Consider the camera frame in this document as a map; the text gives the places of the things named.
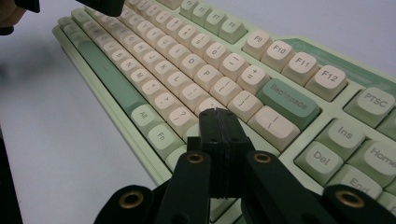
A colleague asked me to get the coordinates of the green and cream keyboard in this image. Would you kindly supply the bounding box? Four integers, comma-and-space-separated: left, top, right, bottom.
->
51, 0, 396, 224

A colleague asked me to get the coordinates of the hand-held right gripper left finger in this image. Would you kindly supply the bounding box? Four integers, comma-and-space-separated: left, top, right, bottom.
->
186, 107, 226, 200

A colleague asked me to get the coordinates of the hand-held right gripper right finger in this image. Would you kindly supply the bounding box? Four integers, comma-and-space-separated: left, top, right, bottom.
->
220, 108, 255, 200

